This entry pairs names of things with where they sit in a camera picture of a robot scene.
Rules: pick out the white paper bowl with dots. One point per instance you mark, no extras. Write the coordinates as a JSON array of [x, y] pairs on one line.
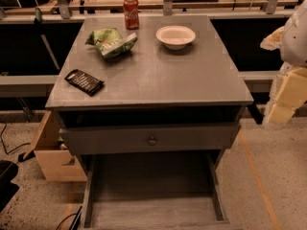
[[175, 37]]

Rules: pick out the light wooden box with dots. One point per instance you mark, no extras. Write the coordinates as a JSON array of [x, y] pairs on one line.
[[54, 159]]

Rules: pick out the grey wooden drawer cabinet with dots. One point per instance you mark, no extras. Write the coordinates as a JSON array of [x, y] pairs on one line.
[[152, 85]]

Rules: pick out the grey top drawer with knob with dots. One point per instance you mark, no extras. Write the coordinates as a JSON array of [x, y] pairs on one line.
[[128, 139]]

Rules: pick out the red coca-cola can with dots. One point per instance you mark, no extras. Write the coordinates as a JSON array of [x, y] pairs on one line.
[[131, 14]]

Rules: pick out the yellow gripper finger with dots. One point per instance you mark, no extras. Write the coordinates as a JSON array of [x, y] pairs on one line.
[[288, 94], [273, 41]]

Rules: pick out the black object at left edge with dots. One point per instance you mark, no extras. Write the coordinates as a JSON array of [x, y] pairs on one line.
[[8, 171]]

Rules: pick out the open grey middle drawer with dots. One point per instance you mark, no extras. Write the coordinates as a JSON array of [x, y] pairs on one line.
[[154, 191]]

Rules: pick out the green chip bag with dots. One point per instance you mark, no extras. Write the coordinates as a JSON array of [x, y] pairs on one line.
[[110, 43]]

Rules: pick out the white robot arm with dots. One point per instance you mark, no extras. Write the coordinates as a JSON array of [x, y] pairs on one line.
[[293, 51]]

